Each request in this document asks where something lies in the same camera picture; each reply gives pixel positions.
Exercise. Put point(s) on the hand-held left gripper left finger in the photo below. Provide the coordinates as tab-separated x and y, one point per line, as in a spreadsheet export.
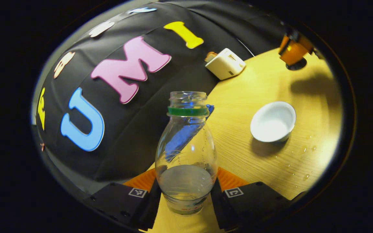
121	204

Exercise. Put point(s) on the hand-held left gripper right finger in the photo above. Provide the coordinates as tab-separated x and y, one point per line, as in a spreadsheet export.
257	200

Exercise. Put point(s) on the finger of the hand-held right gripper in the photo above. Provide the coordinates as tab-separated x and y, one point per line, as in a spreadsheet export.
293	50

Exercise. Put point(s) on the white teacup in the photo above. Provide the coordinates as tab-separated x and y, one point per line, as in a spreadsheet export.
272	124

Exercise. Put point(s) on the clear plastic water bottle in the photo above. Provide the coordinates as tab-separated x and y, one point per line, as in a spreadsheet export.
186	155

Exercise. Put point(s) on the white toaster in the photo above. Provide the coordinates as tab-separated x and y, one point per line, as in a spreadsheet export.
227	64

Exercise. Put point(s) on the black backdrop cloth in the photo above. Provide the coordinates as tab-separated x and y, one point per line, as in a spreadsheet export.
134	129

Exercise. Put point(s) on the bread slice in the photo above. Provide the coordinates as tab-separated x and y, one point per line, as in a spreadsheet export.
210	56

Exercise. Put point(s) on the folded blue towel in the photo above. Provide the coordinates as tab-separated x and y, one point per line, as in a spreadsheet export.
210	108

